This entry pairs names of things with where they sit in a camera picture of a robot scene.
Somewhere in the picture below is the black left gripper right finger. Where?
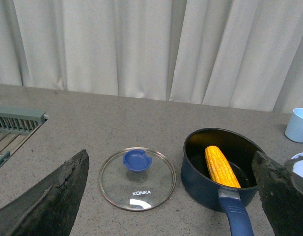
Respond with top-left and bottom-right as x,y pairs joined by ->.
252,151 -> 303,236

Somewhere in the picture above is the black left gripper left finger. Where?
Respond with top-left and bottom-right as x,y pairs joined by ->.
0,149 -> 89,236

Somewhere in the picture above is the yellow corn cob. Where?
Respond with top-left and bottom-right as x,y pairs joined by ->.
204,146 -> 241,188

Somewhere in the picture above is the glass lid with blue knob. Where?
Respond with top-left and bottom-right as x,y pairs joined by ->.
98,147 -> 176,211

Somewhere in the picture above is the light blue plate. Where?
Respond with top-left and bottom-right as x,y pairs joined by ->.
291,152 -> 303,178

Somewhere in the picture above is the light blue cup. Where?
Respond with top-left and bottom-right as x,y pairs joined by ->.
285,108 -> 303,143

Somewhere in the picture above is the dark blue saucepan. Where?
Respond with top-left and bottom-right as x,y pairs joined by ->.
181,128 -> 262,236

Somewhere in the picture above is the green dish rack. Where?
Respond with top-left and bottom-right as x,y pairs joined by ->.
0,106 -> 49,168

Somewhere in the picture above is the white curtain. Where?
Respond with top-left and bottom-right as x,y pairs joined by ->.
0,0 -> 303,113

